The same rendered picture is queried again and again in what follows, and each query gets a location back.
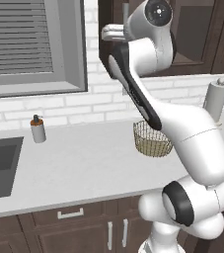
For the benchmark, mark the grey window with blinds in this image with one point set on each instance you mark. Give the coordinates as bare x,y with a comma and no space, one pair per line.
24,42

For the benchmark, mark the dark brown lower cabinet door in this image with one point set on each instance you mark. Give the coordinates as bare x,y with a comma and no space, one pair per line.
5,235
133,234
74,238

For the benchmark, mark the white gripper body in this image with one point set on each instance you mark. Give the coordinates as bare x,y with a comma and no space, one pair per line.
113,33

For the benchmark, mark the dark grey sink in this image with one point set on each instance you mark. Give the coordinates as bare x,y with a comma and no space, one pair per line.
0,166

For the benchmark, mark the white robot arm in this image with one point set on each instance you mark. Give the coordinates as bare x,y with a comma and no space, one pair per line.
195,145

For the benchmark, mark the grey soap dispenser orange collar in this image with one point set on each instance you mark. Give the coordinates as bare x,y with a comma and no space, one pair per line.
38,131

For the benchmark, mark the grey paper towel roll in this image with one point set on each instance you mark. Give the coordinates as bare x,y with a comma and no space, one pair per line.
215,99

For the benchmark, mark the dark brown drawer front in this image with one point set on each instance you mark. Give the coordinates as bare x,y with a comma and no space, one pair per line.
93,210

